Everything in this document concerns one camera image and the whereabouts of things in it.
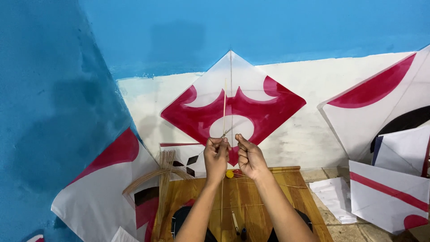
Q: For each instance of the person's left hand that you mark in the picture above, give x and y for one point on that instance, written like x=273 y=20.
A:
x=215 y=161

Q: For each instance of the person's right fingers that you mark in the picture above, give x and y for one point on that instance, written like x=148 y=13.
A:
x=242 y=151

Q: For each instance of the white paper sheets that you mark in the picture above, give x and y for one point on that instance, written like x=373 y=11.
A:
x=331 y=198

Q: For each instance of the kite with black red patches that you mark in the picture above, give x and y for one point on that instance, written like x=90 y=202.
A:
x=146 y=210

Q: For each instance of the yellow lid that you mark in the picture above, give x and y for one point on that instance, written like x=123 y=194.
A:
x=229 y=174

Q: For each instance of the red lid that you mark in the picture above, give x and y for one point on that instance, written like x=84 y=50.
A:
x=238 y=172

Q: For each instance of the white kite with dark edge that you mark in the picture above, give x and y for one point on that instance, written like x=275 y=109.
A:
x=403 y=151

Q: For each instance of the white kite with red pattern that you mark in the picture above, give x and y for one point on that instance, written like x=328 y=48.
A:
x=268 y=111

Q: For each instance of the bundle of curved bamboo sticks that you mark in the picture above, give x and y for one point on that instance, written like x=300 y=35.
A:
x=147 y=176

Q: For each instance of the black thread spool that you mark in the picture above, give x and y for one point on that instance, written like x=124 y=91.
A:
x=243 y=234

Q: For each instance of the white kite with red stripe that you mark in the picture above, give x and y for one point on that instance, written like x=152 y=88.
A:
x=379 y=208

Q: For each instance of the person's left fingers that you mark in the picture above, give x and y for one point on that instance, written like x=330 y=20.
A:
x=216 y=144

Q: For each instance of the low wooden board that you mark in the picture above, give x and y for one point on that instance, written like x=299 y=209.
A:
x=248 y=195

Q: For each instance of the white kite with black diamonds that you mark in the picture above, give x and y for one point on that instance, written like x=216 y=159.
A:
x=183 y=155

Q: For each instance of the loose thin bamboo sticks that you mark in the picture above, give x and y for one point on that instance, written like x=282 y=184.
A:
x=289 y=185

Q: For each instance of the large kite red black crescents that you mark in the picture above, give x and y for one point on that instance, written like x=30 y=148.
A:
x=362 y=124

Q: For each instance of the thin bamboo stick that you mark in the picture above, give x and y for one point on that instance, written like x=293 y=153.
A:
x=242 y=205
x=224 y=107

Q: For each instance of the small red white kite corner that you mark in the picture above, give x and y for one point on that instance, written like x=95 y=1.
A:
x=36 y=238

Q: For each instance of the person's right hand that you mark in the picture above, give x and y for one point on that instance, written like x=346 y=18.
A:
x=252 y=160

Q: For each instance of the loose thin bamboo stick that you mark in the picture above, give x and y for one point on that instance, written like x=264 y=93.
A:
x=242 y=205

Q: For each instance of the white pen tool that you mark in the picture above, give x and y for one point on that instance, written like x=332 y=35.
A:
x=235 y=221

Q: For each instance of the white paper corner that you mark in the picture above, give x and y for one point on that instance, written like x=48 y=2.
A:
x=123 y=236

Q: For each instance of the bundle of straight bamboo sticks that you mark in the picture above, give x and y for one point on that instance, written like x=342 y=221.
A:
x=164 y=195

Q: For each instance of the large white kite red crescent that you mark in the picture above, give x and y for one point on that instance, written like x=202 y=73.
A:
x=94 y=205

